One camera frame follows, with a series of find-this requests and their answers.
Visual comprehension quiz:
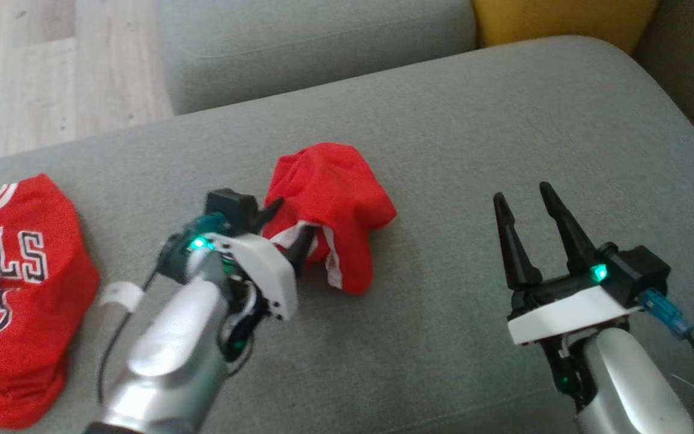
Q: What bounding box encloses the small grey sofa cushion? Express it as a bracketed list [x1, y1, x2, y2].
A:
[154, 0, 478, 116]

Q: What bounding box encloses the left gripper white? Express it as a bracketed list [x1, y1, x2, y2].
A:
[207, 196, 319, 321]

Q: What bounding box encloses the large grey sofa seat cushion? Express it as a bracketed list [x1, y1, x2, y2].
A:
[0, 35, 694, 434]

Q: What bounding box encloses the red shorts white trim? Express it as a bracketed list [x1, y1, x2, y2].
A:
[261, 142, 398, 296]

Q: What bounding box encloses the yellow pillow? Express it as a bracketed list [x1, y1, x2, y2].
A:
[472, 0, 658, 55]

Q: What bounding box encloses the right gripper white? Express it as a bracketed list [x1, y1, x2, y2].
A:
[493, 182, 643, 345]

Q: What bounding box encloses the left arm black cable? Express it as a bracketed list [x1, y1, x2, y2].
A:
[97, 271, 161, 404]

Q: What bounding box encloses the red Bulls jersey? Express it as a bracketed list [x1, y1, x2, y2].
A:
[0, 174, 100, 430]

